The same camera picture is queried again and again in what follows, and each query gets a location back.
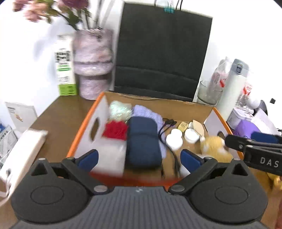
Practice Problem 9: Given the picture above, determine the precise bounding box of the white yellow plush sheep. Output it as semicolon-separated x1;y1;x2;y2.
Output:
200;136;233;163

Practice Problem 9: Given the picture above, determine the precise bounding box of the small white round cap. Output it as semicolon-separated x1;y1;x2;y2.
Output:
171;128;183;137

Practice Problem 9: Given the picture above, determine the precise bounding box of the beige cube box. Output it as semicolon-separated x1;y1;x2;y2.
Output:
177;122;189;133

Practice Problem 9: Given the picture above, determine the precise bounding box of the red knitted item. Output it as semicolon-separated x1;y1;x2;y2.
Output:
102;121;128;141

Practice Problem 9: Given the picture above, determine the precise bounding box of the black usb cable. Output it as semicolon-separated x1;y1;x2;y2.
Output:
157;118;182;178

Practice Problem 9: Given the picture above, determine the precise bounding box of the navy blue pouch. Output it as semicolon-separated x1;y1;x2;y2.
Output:
126;116;162;169

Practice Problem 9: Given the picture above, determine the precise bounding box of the purple knitted cloth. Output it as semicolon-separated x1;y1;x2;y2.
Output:
132;105;166;159

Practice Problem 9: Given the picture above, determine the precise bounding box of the white frilly round item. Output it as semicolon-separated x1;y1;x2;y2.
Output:
184;128;200;144

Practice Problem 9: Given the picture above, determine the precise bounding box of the purple tissue pack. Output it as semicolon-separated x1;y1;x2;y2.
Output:
227;108;260;138

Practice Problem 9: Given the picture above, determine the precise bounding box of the right plastic water bottle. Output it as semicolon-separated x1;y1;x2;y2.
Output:
236;83;252;107

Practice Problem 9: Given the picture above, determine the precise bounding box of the plastic water bottle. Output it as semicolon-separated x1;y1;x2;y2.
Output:
208;57;228;91
236;83;252;107

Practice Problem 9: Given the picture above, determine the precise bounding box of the white power strip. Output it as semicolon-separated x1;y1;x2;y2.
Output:
1;129;48;198

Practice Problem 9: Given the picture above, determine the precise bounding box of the clear drinking glass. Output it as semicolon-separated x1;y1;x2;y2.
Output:
197;80;223;106

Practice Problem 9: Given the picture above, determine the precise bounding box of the white thermos bottle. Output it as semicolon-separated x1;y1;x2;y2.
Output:
216;59;249;121

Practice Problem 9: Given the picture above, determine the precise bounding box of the left plastic water bottle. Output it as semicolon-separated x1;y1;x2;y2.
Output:
208;57;228;91

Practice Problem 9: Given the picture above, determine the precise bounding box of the white booklet box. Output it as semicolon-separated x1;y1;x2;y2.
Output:
6;102;38;133

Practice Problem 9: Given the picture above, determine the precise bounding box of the red cardboard box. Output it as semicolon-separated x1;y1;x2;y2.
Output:
66;92;232;189

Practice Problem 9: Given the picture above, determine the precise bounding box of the iridescent ball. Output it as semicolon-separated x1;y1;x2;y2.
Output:
109;101;132;122

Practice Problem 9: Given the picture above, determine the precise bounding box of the black paper shopping bag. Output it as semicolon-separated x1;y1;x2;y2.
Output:
114;3;212;102

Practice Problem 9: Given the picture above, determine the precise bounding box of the white green milk carton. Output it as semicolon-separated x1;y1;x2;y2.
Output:
54;34;77;96

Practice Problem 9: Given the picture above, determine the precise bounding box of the purple marbled vase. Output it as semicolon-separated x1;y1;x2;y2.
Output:
73;28;114;100

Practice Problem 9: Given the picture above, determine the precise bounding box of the dried pink flower bouquet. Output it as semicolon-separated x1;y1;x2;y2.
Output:
13;0;92;31

